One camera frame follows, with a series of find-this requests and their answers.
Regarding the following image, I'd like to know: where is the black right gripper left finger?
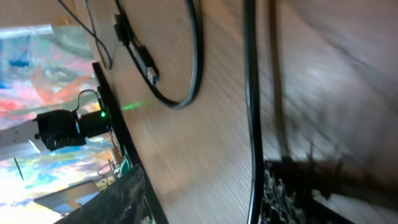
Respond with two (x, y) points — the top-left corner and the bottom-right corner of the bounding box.
(56, 166), (145, 224)

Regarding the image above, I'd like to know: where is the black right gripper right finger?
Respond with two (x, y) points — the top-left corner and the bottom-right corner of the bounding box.
(259, 162), (351, 224)

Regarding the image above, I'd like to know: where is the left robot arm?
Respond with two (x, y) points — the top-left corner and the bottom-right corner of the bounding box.
(1, 110), (111, 160)

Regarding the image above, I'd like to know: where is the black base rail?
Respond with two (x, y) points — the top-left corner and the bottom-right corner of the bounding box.
(92, 62), (168, 224)

